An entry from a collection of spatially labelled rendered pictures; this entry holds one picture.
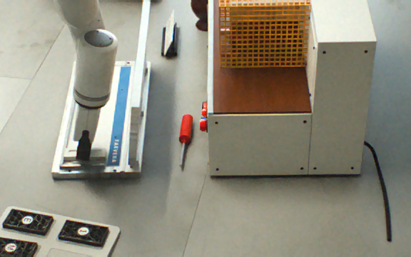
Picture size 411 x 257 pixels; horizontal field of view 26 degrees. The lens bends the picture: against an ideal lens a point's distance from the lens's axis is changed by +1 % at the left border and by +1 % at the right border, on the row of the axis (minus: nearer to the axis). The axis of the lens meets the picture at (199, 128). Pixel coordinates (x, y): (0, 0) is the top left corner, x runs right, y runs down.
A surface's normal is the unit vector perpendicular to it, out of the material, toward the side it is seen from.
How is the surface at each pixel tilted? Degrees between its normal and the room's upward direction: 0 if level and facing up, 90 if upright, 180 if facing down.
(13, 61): 0
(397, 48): 0
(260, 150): 90
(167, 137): 0
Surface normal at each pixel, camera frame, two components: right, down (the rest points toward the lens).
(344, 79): -0.01, 0.64
